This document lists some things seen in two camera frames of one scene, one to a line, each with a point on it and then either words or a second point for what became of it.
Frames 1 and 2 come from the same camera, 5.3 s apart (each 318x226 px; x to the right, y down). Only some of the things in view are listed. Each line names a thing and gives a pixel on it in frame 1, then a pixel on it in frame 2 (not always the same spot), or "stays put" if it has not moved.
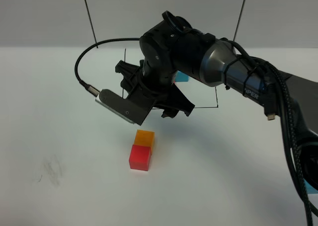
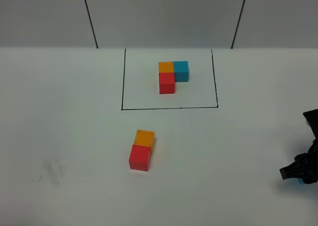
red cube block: x=140 y=157 stays put
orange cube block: x=145 y=138 stays put
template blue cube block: x=181 y=77 stays put
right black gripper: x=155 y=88 to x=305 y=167
